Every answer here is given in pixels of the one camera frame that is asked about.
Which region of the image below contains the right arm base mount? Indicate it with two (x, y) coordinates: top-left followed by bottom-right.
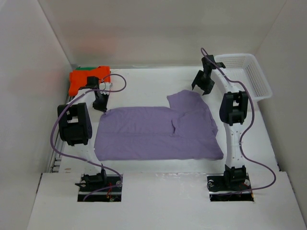
(207, 174), (254, 202)

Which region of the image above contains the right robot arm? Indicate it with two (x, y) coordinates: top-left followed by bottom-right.
(191, 55), (248, 192)

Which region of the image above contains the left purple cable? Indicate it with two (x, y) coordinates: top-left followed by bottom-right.
(49, 73), (127, 202)

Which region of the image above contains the orange t shirt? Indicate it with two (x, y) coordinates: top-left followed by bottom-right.
(68, 66), (111, 97)

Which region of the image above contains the lavender t shirt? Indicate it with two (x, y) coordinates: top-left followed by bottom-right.
(94, 90), (224, 161)

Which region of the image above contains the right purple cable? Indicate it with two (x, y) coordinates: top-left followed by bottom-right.
(200, 47), (277, 195)

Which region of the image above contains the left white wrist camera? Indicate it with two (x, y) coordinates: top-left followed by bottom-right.
(99, 82), (113, 91)

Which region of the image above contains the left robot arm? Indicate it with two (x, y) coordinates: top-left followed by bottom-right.
(59, 76), (112, 192)

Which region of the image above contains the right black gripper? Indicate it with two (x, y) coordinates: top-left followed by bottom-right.
(191, 70), (215, 96)

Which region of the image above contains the green t shirt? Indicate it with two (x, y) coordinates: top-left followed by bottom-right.
(75, 67), (96, 71)

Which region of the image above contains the purple cable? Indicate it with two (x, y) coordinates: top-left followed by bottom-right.
(49, 73), (127, 202)
(200, 47), (277, 195)

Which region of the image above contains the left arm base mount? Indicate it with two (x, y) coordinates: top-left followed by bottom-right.
(75, 174), (122, 203)

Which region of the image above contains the white plastic laundry basket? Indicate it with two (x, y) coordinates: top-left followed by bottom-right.
(214, 53), (272, 102)

